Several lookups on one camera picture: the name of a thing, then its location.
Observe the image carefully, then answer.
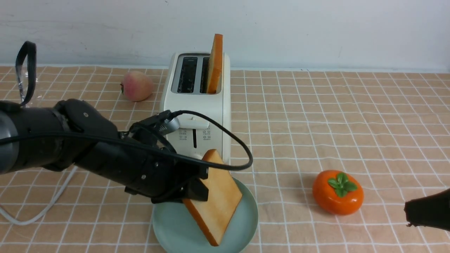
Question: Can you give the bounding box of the white two-slot toaster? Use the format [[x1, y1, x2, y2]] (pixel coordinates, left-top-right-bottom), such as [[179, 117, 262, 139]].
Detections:
[[160, 52, 231, 164]]

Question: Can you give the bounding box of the toasted bread slice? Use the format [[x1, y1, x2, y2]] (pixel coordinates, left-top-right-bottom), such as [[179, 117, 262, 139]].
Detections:
[[183, 168, 243, 247], [207, 34, 223, 93]]

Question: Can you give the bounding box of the pink peach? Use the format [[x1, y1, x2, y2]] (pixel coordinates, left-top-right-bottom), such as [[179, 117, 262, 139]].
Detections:
[[120, 71, 155, 102]]

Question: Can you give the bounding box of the white toaster power cord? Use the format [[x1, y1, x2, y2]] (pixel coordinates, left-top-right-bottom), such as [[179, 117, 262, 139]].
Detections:
[[0, 166, 78, 226]]

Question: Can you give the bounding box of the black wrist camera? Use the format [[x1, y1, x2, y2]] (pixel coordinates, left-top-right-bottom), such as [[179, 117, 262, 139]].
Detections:
[[129, 110, 180, 152]]

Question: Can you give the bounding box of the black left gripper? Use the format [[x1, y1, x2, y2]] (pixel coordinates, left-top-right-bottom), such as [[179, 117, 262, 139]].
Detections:
[[76, 137, 209, 203]]

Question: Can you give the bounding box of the orange persimmon with green leaf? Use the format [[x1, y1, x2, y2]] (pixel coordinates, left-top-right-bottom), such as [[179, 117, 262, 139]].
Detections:
[[312, 170, 365, 216]]

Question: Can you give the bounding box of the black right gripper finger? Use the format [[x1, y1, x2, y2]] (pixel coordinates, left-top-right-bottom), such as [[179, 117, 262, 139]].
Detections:
[[404, 189, 450, 232]]

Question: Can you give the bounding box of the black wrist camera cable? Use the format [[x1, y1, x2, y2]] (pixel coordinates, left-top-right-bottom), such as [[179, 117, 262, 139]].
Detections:
[[0, 41, 253, 171]]

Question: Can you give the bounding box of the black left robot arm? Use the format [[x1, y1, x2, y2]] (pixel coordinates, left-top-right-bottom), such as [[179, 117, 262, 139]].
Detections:
[[0, 99, 209, 203]]

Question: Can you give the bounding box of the light green round plate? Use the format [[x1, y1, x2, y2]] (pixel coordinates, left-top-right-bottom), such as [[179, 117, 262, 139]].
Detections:
[[153, 179, 259, 253]]

